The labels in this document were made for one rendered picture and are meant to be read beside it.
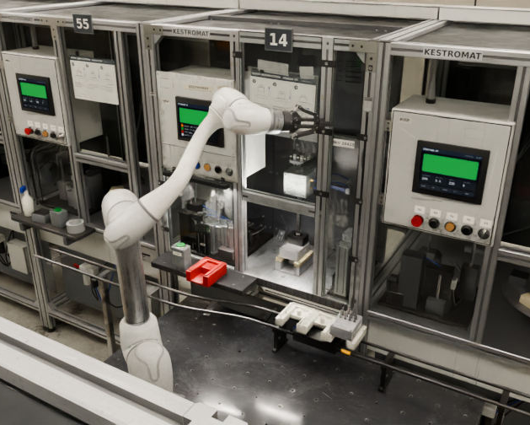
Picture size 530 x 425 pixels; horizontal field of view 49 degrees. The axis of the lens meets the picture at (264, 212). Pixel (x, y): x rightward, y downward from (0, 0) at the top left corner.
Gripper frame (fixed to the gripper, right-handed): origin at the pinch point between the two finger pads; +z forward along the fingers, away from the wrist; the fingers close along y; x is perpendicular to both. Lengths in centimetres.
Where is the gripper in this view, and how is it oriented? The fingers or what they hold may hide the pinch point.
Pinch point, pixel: (323, 123)
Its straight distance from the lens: 222.2
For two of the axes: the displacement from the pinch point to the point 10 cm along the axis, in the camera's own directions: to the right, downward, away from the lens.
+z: 8.5, -0.4, 5.2
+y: 1.4, -9.4, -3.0
